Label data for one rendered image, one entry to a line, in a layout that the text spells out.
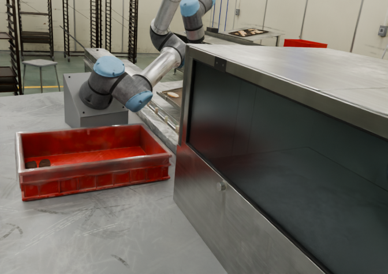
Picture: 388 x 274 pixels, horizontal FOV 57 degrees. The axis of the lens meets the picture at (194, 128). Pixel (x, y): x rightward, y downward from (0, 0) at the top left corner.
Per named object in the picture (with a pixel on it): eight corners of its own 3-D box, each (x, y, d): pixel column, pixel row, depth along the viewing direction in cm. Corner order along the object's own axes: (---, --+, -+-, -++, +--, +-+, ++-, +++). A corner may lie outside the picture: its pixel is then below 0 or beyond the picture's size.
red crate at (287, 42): (282, 47, 522) (283, 38, 518) (299, 48, 539) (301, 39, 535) (308, 53, 481) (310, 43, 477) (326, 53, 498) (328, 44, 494)
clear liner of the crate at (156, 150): (15, 156, 129) (12, 131, 126) (143, 143, 151) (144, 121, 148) (18, 203, 101) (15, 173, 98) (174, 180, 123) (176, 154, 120)
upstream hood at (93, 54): (84, 56, 327) (84, 46, 324) (104, 56, 334) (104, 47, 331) (117, 90, 222) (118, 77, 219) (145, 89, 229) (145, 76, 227)
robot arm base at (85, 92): (82, 109, 155) (88, 96, 148) (75, 81, 161) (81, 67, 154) (115, 109, 164) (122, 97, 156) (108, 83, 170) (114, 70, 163)
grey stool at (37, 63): (61, 94, 504) (60, 62, 489) (42, 100, 472) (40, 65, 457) (41, 90, 516) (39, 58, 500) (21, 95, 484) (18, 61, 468)
